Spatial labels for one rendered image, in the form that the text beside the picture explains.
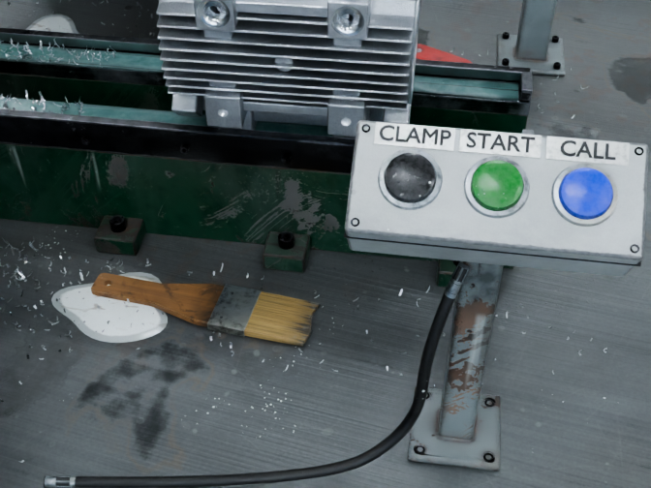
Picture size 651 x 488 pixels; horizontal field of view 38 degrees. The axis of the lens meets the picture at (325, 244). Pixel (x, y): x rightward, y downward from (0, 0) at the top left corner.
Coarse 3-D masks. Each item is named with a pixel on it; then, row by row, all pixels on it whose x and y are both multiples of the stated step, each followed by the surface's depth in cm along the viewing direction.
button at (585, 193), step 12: (576, 168) 53; (588, 168) 53; (564, 180) 53; (576, 180) 53; (588, 180) 53; (600, 180) 53; (564, 192) 53; (576, 192) 53; (588, 192) 53; (600, 192) 53; (612, 192) 53; (564, 204) 53; (576, 204) 53; (588, 204) 53; (600, 204) 53; (576, 216) 53; (588, 216) 53
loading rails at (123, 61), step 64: (0, 64) 92; (64, 64) 91; (128, 64) 90; (448, 64) 89; (0, 128) 84; (64, 128) 83; (128, 128) 82; (192, 128) 81; (256, 128) 83; (320, 128) 83; (512, 128) 88; (0, 192) 89; (64, 192) 88; (128, 192) 87; (192, 192) 86; (256, 192) 85; (320, 192) 84; (384, 256) 88
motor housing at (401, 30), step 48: (192, 0) 72; (240, 0) 70; (288, 0) 70; (384, 0) 71; (192, 48) 72; (240, 48) 72; (288, 48) 72; (336, 48) 71; (384, 48) 71; (288, 96) 76; (336, 96) 74; (384, 96) 74
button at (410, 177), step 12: (396, 156) 54; (408, 156) 54; (420, 156) 54; (396, 168) 54; (408, 168) 54; (420, 168) 54; (432, 168) 54; (396, 180) 54; (408, 180) 54; (420, 180) 54; (432, 180) 54; (396, 192) 54; (408, 192) 54; (420, 192) 54
